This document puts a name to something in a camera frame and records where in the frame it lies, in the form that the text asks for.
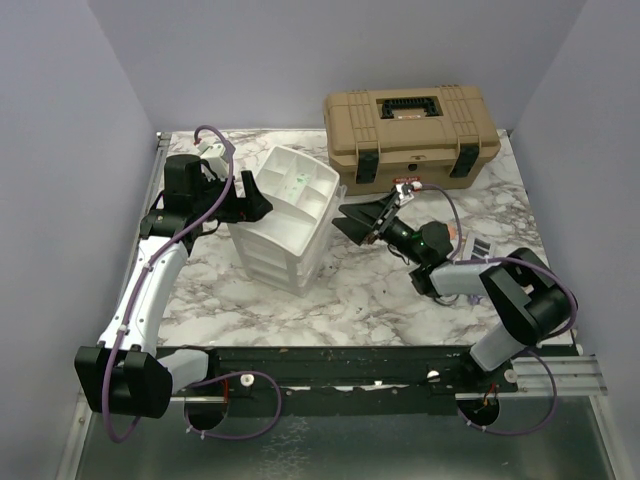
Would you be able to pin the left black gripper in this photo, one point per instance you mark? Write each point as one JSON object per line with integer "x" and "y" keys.
{"x": 256, "y": 205}

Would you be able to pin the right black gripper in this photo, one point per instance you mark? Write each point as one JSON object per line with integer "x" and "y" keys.
{"x": 370, "y": 213}

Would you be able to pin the white plastic drawer organizer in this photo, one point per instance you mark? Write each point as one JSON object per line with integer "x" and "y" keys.
{"x": 286, "y": 248}

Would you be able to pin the purple eyelash curler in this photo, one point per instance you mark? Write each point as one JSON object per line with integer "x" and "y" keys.
{"x": 474, "y": 300}

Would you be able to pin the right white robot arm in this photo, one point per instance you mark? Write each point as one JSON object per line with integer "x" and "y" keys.
{"x": 531, "y": 302}

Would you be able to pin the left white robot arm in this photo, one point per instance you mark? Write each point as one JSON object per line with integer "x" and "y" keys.
{"x": 122, "y": 374}

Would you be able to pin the eyeshadow palette package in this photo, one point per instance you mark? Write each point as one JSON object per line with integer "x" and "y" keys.
{"x": 477, "y": 246}

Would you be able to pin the tan plastic toolbox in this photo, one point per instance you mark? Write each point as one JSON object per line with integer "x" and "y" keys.
{"x": 440, "y": 135}

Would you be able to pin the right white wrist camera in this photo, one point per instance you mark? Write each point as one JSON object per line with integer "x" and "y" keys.
{"x": 406, "y": 191}

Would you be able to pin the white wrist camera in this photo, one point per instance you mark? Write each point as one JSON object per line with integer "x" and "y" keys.
{"x": 406, "y": 191}
{"x": 213, "y": 155}

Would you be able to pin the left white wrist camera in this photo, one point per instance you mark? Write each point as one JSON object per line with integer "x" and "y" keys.
{"x": 213, "y": 155}

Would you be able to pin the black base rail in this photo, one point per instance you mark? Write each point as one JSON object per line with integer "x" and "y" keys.
{"x": 343, "y": 381}

